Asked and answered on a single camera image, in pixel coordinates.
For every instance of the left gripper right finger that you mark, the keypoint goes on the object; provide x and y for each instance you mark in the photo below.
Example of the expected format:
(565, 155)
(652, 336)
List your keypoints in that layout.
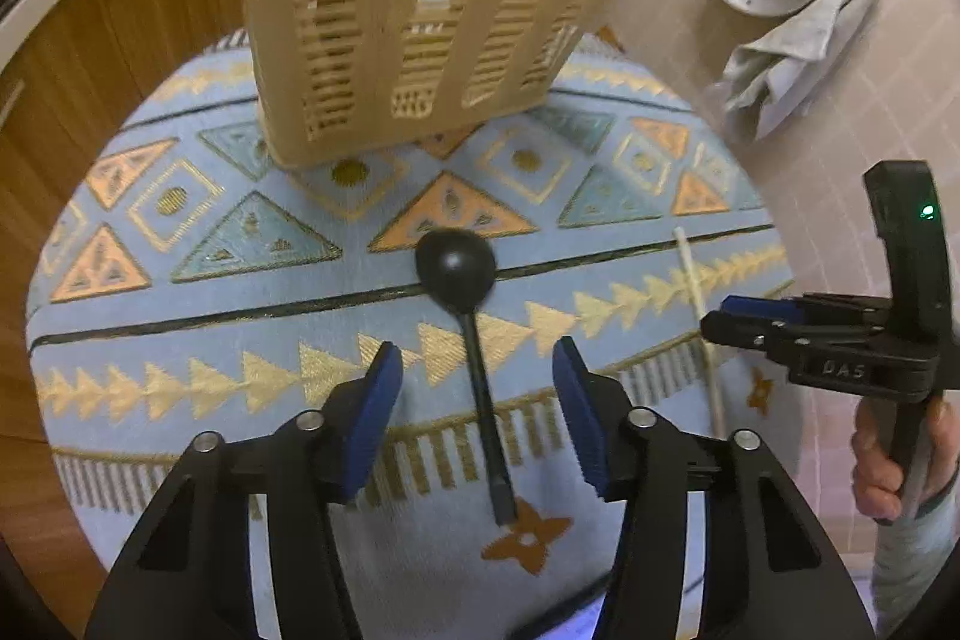
(770, 570)

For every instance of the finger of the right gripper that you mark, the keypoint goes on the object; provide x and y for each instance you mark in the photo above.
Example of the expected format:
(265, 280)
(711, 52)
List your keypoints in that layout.
(819, 309)

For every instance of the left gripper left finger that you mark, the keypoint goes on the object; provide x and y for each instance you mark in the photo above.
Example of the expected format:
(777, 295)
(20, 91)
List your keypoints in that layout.
(185, 572)

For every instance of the black round ladle spoon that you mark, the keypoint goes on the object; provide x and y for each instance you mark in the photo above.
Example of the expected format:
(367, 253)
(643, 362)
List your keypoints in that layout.
(458, 270)

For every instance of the grey sleeve right forearm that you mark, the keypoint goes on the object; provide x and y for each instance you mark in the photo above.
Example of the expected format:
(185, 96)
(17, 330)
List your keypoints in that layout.
(908, 557)

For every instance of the right hand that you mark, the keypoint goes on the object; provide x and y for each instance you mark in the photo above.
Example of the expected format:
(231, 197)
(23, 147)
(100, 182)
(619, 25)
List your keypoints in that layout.
(877, 479)

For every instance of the grey hanging towel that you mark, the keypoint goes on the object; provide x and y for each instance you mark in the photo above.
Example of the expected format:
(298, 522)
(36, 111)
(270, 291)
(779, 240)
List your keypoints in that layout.
(765, 81)

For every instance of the blue patterned round mat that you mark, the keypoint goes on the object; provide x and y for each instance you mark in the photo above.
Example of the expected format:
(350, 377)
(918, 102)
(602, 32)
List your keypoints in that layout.
(190, 283)

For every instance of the wooden base cabinets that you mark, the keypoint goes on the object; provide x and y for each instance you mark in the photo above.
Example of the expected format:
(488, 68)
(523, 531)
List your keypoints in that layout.
(86, 66)

